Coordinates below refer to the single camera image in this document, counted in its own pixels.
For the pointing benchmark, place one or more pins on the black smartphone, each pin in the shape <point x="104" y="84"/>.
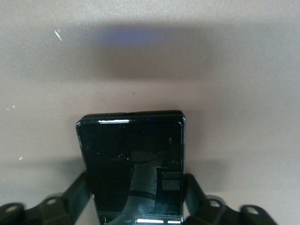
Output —
<point x="131" y="145"/>

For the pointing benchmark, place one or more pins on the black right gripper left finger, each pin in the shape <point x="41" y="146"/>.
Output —
<point x="75" y="199"/>

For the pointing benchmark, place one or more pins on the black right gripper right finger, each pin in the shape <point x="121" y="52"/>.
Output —
<point x="197" y="201"/>

